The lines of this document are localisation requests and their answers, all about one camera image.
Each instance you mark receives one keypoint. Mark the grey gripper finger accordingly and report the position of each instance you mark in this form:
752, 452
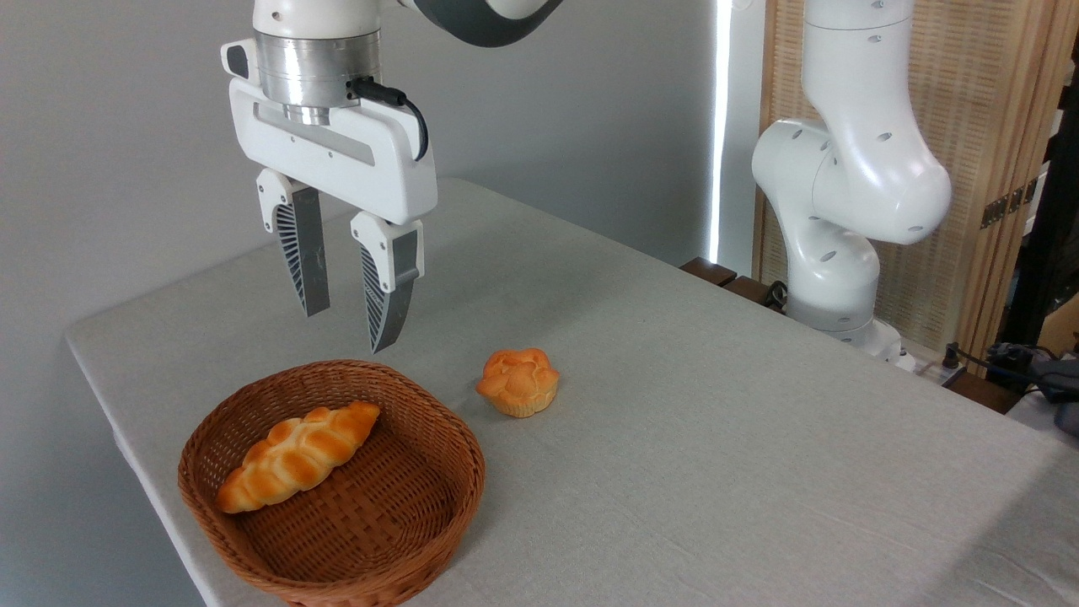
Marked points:
392, 287
305, 253

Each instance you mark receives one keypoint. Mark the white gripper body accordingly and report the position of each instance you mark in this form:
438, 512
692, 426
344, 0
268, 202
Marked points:
371, 169

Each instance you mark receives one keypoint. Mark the flower-shaped muffin bread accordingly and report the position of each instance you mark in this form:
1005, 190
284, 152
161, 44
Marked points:
518, 384

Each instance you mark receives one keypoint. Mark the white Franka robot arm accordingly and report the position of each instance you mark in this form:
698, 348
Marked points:
860, 169

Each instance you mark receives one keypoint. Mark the long braided bread loaf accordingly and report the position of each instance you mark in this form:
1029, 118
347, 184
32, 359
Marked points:
295, 455

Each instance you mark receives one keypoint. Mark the brown wicker basket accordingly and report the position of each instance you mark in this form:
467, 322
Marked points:
379, 523

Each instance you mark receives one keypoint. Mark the dark brown wooden slats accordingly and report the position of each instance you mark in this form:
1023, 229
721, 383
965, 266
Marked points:
729, 282

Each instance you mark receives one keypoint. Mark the grey linen tablecloth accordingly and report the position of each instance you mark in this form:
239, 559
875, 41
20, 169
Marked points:
716, 464

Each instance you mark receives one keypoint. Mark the dark metal screen hinge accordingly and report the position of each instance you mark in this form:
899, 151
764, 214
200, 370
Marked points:
1007, 205

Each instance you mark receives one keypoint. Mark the black upright stand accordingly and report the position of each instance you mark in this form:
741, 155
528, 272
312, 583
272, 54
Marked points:
1045, 236

